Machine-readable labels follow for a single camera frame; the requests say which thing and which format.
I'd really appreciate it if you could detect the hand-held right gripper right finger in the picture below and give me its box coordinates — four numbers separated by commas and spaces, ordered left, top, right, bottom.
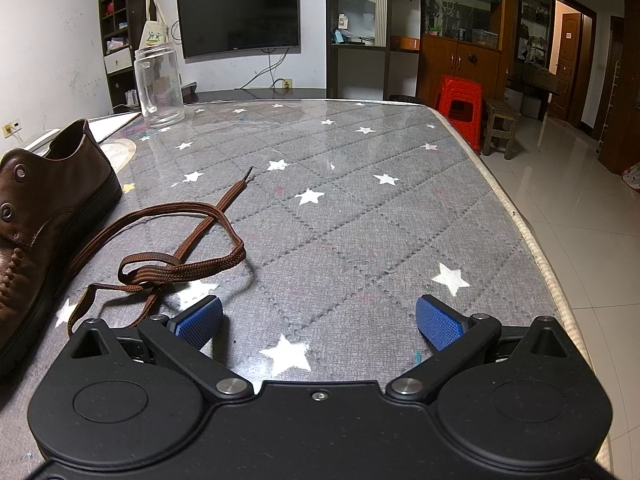
385, 294, 583, 403

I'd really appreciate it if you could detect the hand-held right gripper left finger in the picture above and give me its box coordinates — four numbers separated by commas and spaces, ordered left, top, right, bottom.
67, 296, 256, 403

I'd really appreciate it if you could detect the brown shoelace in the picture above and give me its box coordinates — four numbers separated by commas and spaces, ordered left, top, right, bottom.
67, 169, 256, 336

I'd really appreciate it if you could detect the brown leather shoe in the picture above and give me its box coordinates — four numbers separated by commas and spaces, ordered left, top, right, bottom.
0, 119, 123, 378

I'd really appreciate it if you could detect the round built-in cooktop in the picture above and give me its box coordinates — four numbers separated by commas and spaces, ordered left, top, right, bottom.
100, 139, 137, 176

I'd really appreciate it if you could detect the white flat sheet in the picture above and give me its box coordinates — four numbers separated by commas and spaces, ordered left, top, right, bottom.
87, 111, 143, 143

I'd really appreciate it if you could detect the small wooden stool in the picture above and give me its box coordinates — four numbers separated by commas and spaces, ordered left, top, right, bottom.
481, 97, 522, 161

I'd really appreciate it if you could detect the red plastic stool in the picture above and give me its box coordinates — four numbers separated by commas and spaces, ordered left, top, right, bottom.
431, 74, 485, 153

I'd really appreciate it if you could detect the dark television bench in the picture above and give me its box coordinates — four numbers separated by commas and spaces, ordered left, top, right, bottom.
182, 87, 328, 106

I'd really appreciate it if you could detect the clear glass jar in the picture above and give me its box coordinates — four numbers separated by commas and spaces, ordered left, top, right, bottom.
133, 45, 184, 127

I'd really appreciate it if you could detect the white long flat box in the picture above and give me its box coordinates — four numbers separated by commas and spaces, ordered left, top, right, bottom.
22, 129, 63, 153

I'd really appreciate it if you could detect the brown wooden cabinet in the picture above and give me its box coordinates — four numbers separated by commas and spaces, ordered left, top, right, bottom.
417, 0, 516, 111

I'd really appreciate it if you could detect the glass display cabinet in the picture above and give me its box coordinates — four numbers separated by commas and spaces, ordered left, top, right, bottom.
325, 0, 421, 102

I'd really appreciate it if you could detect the brown wooden door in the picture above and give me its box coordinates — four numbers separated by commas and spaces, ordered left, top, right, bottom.
550, 0, 596, 126

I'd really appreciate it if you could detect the cream tote bag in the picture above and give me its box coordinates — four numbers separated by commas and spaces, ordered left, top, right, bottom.
136, 0, 173, 56

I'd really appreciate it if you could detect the dark open shelf unit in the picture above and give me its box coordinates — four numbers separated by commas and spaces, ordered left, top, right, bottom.
97, 0, 151, 111

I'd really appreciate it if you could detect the black flat television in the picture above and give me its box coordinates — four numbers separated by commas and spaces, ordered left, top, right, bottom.
176, 0, 301, 59

